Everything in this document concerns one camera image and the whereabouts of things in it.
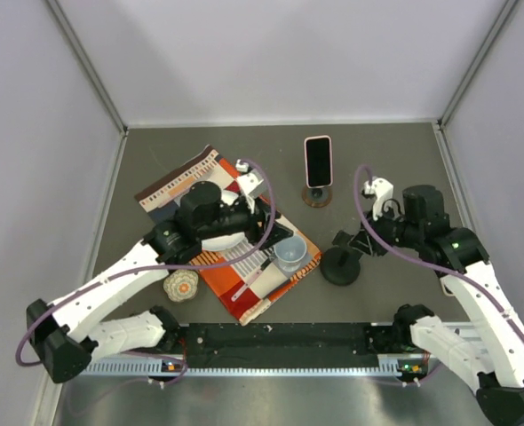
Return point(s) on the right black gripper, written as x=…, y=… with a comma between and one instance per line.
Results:
x=361, y=240

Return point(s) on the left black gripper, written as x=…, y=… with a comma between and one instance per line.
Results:
x=260, y=215

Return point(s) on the black round base clamp stand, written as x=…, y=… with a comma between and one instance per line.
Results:
x=340, y=266

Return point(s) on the grey phone stand wooden base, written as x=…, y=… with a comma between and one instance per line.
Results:
x=317, y=197

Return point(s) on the pink case smartphone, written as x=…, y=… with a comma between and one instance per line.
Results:
x=318, y=161

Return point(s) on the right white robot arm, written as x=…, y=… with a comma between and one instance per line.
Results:
x=494, y=374

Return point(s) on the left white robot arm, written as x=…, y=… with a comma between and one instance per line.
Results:
x=68, y=334

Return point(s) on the light blue mug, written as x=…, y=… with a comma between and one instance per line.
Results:
x=290, y=252

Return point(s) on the orange patterned cloth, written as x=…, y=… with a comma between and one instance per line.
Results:
x=161, y=198

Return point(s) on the crocheted pastel coaster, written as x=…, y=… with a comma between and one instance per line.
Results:
x=181, y=286

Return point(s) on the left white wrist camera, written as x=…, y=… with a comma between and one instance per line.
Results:
x=250, y=182

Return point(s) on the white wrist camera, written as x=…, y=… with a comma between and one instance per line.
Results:
x=380, y=190
x=250, y=182

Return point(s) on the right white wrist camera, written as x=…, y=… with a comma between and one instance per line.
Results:
x=380, y=190

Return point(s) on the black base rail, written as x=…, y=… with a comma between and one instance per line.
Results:
x=287, y=345

